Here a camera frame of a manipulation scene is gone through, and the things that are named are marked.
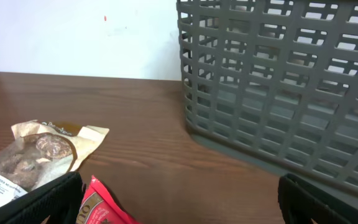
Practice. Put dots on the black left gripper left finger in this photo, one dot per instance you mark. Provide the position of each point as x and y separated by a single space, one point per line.
58 201

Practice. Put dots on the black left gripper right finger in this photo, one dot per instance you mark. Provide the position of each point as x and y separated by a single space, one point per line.
303 203

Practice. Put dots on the red and gold pasta packet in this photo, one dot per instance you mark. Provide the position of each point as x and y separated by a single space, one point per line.
99 207

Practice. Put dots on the dried mushroom clear bag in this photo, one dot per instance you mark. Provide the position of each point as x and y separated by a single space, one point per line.
43 151

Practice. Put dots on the grey plastic lattice basket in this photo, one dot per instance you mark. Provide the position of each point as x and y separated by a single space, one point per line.
276 79

